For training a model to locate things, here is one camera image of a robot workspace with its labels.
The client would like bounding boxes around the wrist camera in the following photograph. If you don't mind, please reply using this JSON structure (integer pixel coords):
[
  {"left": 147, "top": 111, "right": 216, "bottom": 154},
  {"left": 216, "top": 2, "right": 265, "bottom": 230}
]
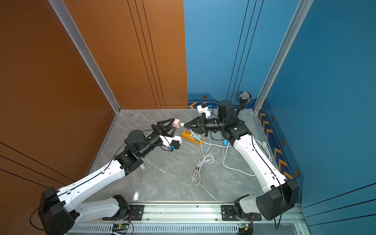
[
  {"left": 159, "top": 135, "right": 182, "bottom": 151},
  {"left": 196, "top": 103, "right": 212, "bottom": 118}
]

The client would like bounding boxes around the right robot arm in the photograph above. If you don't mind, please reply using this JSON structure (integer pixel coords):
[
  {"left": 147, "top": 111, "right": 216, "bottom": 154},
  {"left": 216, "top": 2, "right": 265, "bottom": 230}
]
[{"left": 183, "top": 100, "right": 299, "bottom": 220}]

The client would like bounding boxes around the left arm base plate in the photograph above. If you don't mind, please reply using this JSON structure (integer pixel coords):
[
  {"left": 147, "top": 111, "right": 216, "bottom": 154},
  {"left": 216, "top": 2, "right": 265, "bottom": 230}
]
[{"left": 102, "top": 205, "right": 145, "bottom": 222}]

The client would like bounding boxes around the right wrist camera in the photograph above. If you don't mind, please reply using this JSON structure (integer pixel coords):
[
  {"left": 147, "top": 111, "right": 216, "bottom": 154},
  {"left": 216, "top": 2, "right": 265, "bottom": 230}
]
[{"left": 196, "top": 103, "right": 212, "bottom": 118}]

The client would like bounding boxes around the green circuit board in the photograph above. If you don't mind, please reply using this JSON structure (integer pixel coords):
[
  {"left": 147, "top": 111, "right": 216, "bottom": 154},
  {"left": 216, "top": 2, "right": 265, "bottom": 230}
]
[
  {"left": 237, "top": 223, "right": 253, "bottom": 232},
  {"left": 112, "top": 223, "right": 130, "bottom": 233}
]

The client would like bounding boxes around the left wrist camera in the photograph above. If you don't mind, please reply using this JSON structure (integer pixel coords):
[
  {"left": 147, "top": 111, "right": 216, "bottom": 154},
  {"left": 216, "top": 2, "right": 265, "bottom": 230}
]
[{"left": 159, "top": 135, "right": 182, "bottom": 151}]

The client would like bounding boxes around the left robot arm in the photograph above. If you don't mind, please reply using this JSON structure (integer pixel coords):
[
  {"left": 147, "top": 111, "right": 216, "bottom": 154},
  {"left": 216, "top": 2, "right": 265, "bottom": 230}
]
[{"left": 37, "top": 118, "right": 182, "bottom": 235}]

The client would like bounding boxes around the white power strip cord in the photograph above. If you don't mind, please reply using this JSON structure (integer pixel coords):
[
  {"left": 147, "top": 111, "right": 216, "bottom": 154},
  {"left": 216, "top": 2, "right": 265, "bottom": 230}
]
[{"left": 202, "top": 139, "right": 272, "bottom": 177}]

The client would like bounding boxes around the right green circuit board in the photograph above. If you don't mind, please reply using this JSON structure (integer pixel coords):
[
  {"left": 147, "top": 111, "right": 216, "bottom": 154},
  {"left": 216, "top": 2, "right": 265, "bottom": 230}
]
[{"left": 237, "top": 223, "right": 253, "bottom": 232}]

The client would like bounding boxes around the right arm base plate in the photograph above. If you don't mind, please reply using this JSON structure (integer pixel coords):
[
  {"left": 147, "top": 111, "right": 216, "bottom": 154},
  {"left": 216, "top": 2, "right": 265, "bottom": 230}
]
[{"left": 220, "top": 205, "right": 262, "bottom": 221}]

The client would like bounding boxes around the left green circuit board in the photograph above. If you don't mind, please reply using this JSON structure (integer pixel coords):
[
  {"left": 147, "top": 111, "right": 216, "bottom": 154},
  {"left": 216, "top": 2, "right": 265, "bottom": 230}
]
[{"left": 112, "top": 223, "right": 130, "bottom": 233}]

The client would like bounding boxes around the orange power strip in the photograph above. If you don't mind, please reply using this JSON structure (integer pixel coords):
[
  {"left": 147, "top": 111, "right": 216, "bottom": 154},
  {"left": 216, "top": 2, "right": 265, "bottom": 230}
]
[{"left": 182, "top": 130, "right": 203, "bottom": 145}]

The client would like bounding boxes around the aluminium front rail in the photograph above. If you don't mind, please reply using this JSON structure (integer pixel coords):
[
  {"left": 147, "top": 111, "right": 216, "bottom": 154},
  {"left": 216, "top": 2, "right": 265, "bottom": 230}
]
[{"left": 60, "top": 202, "right": 306, "bottom": 224}]

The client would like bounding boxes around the pink charger cube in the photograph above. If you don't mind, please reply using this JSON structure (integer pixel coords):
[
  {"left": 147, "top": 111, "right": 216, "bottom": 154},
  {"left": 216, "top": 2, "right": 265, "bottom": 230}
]
[{"left": 172, "top": 118, "right": 181, "bottom": 128}]

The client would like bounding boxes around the beige cable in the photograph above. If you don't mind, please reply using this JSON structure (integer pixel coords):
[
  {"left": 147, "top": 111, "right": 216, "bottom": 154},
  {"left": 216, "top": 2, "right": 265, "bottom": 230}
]
[{"left": 192, "top": 155, "right": 204, "bottom": 186}]

